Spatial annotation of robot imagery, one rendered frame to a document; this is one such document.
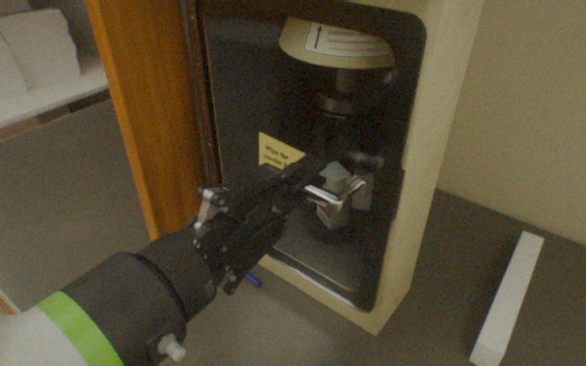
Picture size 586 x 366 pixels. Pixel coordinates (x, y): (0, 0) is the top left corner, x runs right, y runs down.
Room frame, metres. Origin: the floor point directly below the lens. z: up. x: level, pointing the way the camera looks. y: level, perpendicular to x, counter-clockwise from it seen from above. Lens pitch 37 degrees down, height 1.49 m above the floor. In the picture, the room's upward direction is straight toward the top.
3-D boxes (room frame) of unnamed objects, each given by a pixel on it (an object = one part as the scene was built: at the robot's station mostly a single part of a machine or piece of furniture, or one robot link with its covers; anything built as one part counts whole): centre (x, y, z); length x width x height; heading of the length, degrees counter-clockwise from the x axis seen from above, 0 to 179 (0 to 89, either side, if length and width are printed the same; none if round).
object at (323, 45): (0.46, 0.01, 1.19); 0.30 x 0.01 x 0.40; 52
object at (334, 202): (0.39, -0.03, 1.20); 0.10 x 0.05 x 0.03; 52
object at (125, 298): (0.21, 0.13, 1.20); 0.12 x 0.06 x 0.09; 52
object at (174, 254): (0.27, 0.09, 1.20); 0.09 x 0.07 x 0.08; 142
